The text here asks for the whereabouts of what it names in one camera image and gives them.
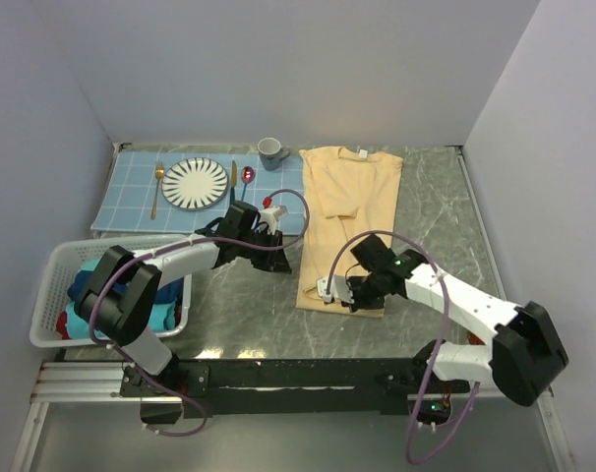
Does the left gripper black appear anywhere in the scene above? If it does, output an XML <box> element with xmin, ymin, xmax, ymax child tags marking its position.
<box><xmin>237</xmin><ymin>227</ymin><xmax>292</xmax><ymax>274</ymax></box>

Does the cream yellow t shirt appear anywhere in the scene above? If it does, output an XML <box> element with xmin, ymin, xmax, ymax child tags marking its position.
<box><xmin>296</xmin><ymin>147</ymin><xmax>403</xmax><ymax>315</ymax></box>

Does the blue checked placemat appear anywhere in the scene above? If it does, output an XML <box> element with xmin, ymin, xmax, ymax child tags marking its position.
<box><xmin>90</xmin><ymin>150</ymin><xmax>304</xmax><ymax>234</ymax></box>

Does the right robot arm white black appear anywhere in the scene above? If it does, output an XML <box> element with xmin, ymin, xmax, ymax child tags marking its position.
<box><xmin>319</xmin><ymin>234</ymin><xmax>568</xmax><ymax>406</ymax></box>

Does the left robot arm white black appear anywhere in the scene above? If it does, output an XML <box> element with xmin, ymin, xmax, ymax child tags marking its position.
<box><xmin>74</xmin><ymin>201</ymin><xmax>291</xmax><ymax>395</ymax></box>

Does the striped white plate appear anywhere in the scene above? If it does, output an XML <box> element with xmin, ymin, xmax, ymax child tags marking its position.
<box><xmin>161</xmin><ymin>157</ymin><xmax>229</xmax><ymax>211</ymax></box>

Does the grey mug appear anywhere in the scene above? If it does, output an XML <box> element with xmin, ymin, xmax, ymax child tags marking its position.
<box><xmin>257</xmin><ymin>138</ymin><xmax>291</xmax><ymax>171</ymax></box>

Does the gold fork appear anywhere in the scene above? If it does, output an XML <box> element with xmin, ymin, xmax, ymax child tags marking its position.
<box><xmin>150</xmin><ymin>161</ymin><xmax>165</xmax><ymax>220</ymax></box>

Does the teal folded shirt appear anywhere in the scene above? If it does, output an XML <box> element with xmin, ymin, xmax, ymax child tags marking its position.
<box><xmin>79</xmin><ymin>259</ymin><xmax>99</xmax><ymax>271</ymax></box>

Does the dark blue rolled shirt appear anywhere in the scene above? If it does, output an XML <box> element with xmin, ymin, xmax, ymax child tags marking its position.
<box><xmin>67</xmin><ymin>267</ymin><xmax>183</xmax><ymax>305</ymax></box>

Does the white plastic basket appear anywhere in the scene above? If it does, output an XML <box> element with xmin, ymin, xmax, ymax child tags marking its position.
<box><xmin>30</xmin><ymin>234</ymin><xmax>185</xmax><ymax>348</ymax></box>

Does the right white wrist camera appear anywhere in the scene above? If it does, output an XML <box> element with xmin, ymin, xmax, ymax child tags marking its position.
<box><xmin>316</xmin><ymin>274</ymin><xmax>354</xmax><ymax>304</ymax></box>

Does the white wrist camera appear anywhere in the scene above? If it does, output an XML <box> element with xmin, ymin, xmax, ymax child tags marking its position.
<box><xmin>259</xmin><ymin>206</ymin><xmax>288</xmax><ymax>234</ymax></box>
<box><xmin>316</xmin><ymin>274</ymin><xmax>354</xmax><ymax>304</ymax></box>

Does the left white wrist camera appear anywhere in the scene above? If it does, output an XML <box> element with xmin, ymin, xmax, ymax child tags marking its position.
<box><xmin>259</xmin><ymin>206</ymin><xmax>288</xmax><ymax>234</ymax></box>

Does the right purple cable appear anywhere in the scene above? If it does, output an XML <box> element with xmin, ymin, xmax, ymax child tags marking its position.
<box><xmin>326</xmin><ymin>230</ymin><xmax>480</xmax><ymax>465</ymax></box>

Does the purple cable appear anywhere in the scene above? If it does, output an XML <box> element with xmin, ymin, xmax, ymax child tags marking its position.
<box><xmin>88</xmin><ymin>189</ymin><xmax>311</xmax><ymax>438</ymax></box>
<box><xmin>326</xmin><ymin>230</ymin><xmax>480</xmax><ymax>465</ymax></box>

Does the green handled knife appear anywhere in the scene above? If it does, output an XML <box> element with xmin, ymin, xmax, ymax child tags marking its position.
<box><xmin>229</xmin><ymin>159</ymin><xmax>238</xmax><ymax>204</ymax></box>

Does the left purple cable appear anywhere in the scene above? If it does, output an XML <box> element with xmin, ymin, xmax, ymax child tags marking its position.
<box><xmin>88</xmin><ymin>189</ymin><xmax>311</xmax><ymax>438</ymax></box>

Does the aluminium frame rail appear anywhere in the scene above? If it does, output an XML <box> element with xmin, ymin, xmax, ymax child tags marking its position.
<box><xmin>30</xmin><ymin>357</ymin><xmax>555</xmax><ymax>404</ymax></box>

